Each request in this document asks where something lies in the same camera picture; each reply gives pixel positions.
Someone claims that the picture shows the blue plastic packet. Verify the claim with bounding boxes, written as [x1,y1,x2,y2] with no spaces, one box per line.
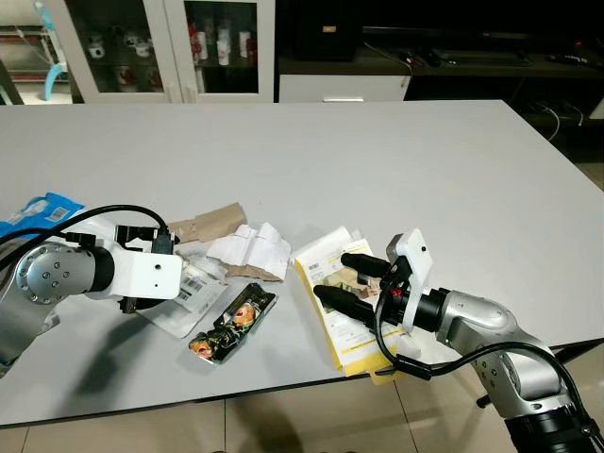
[0,193,84,239]

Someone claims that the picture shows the torn brown paper piece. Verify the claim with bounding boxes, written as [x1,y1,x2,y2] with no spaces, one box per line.
[167,201,248,243]

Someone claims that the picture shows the black media shelf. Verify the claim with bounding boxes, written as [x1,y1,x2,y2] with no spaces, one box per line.
[276,0,604,103]

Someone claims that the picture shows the crumpled white tissue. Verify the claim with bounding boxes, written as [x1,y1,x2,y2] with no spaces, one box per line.
[206,223,293,282]

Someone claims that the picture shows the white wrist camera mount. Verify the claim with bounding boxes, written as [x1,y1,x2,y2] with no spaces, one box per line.
[111,247,183,303]
[379,231,433,333]

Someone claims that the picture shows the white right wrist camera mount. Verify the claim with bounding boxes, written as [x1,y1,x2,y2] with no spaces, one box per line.
[379,231,433,333]

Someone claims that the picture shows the yellow flat packet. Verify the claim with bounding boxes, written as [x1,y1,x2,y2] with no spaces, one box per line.
[292,225,407,380]

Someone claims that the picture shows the light blue plastic tool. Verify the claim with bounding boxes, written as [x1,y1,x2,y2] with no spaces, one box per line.
[38,3,69,101]

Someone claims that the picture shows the red and white bottle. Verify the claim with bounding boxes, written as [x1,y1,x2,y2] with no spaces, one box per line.
[218,21,233,62]
[189,21,205,62]

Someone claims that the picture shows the white drawer front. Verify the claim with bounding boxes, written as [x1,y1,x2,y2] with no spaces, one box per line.
[278,74,409,103]

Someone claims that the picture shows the white glass door cabinet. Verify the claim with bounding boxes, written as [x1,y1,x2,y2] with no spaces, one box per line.
[38,0,277,105]

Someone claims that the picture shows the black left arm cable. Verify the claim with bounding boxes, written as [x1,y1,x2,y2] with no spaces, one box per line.
[0,202,176,260]

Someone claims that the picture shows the white barcode plastic packet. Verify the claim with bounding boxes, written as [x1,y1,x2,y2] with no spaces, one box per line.
[140,250,230,338]

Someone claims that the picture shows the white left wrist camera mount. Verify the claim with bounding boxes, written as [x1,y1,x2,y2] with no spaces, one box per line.
[111,247,183,303]

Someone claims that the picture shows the black speaker box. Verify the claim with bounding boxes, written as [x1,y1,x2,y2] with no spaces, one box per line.
[300,0,361,62]

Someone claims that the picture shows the green snack wrapper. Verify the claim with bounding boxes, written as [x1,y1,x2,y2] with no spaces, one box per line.
[188,286,278,364]

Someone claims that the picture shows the black table leg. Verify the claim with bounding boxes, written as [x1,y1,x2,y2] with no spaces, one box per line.
[562,337,604,360]

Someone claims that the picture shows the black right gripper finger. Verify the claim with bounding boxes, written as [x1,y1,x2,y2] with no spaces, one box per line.
[313,285,380,324]
[341,251,390,277]

